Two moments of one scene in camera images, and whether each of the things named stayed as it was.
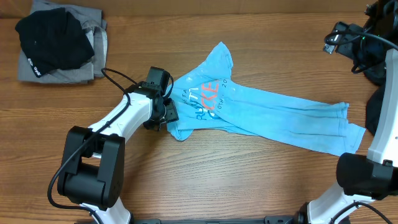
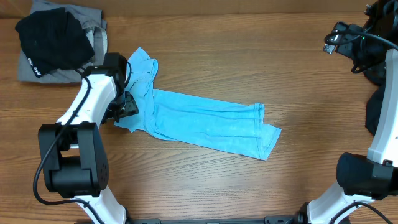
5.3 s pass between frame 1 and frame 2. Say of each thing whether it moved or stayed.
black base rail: stayed
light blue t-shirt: moved
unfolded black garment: stayed
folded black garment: stayed
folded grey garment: stayed
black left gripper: moved
